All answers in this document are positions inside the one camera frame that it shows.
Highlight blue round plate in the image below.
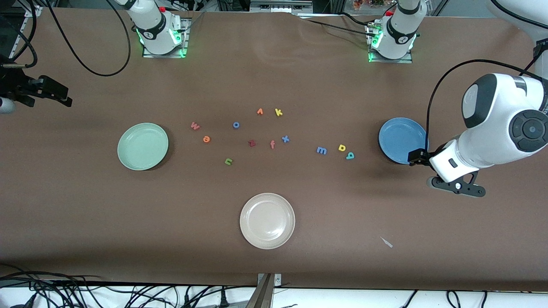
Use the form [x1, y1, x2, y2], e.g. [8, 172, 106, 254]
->
[378, 117, 429, 165]

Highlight light green round plate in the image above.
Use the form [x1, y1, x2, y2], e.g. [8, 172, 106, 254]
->
[117, 123, 169, 171]

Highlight beige round plate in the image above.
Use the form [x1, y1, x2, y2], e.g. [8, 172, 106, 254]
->
[240, 193, 296, 250]

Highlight brown table cover mat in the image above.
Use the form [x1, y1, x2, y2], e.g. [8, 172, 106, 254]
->
[0, 8, 548, 291]

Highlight grey equipment box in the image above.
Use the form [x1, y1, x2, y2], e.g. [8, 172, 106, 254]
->
[250, 0, 314, 13]

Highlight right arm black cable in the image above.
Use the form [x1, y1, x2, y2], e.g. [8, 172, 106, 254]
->
[0, 0, 131, 77]

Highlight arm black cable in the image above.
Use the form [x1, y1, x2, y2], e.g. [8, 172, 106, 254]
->
[0, 0, 131, 77]
[426, 59, 548, 142]

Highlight aluminium frame rail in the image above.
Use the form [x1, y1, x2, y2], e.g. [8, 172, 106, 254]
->
[15, 4, 43, 58]

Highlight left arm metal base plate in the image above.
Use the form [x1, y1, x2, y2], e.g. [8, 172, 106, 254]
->
[367, 21, 414, 64]

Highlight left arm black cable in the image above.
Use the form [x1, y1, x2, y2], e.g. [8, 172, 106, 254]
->
[426, 59, 548, 142]

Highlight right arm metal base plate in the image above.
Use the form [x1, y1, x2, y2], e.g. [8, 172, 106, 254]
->
[142, 17, 190, 58]

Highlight black cable on table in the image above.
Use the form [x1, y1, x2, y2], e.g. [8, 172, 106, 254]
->
[295, 12, 377, 39]

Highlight tangled black floor cables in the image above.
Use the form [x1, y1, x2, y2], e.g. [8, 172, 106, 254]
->
[0, 263, 257, 308]

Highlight metal bracket at table edge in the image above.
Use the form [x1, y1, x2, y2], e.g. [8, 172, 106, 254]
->
[246, 273, 282, 308]

